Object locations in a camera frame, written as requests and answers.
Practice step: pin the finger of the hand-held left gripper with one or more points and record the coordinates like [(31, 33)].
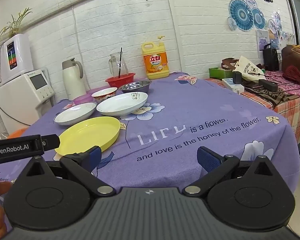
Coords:
[(51, 142)]

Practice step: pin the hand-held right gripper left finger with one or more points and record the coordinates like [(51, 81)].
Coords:
[(95, 156)]

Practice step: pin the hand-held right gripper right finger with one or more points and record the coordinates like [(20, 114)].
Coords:
[(207, 158)]

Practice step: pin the yellow plastic plate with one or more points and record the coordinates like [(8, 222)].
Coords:
[(90, 135)]

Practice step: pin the small white plate blue rim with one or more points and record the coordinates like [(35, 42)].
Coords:
[(73, 113)]

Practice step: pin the large white floral plate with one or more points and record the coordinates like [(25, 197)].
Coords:
[(121, 103)]

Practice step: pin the red patterned ceramic bowl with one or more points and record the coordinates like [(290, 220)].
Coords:
[(103, 95)]

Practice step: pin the stainless steel bowl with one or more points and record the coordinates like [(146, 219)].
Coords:
[(135, 87)]

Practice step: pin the person's left hand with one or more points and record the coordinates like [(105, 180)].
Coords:
[(0, 220)]

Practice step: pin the orange stool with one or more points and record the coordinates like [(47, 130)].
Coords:
[(17, 132)]

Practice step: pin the white appliance with screen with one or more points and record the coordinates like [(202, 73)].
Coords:
[(20, 97)]

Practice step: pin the purple floral tablecloth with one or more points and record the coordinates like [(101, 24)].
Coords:
[(190, 105)]

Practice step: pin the white thermos jug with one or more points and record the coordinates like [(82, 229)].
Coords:
[(73, 82)]

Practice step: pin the white power strip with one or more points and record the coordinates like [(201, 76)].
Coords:
[(231, 86)]

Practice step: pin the red plastic basket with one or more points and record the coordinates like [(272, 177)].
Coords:
[(115, 82)]

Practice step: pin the black charger plug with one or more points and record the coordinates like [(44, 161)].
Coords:
[(237, 77)]

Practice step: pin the green box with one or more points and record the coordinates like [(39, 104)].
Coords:
[(218, 72)]

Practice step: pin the glass pitcher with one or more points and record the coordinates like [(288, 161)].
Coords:
[(113, 65)]

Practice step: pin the long black box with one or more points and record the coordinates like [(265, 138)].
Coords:
[(268, 85)]

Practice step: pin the brown handbag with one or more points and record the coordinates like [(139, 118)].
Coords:
[(228, 63)]

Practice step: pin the black stirring stick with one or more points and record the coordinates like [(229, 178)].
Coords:
[(120, 62)]

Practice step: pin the orange plaid cloth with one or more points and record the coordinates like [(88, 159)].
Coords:
[(290, 107)]

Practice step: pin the cream tote bag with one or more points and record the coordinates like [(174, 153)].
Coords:
[(247, 67)]

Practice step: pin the yellow detergent bottle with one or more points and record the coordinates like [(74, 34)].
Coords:
[(155, 65)]

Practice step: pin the black speaker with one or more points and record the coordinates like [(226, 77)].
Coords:
[(271, 57)]

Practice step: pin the red knitted cloth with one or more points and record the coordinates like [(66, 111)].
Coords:
[(293, 75)]

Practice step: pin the potted green plant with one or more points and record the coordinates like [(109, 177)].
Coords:
[(16, 21)]

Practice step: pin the brown bag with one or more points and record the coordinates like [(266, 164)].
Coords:
[(296, 55)]

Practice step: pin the large blue paper fan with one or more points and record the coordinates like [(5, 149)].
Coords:
[(240, 13)]

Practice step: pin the small blue paper fan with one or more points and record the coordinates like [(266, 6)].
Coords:
[(258, 18)]

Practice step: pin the white wall water purifier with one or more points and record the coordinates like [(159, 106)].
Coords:
[(15, 57)]

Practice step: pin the wall poster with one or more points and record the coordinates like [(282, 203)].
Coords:
[(262, 42)]

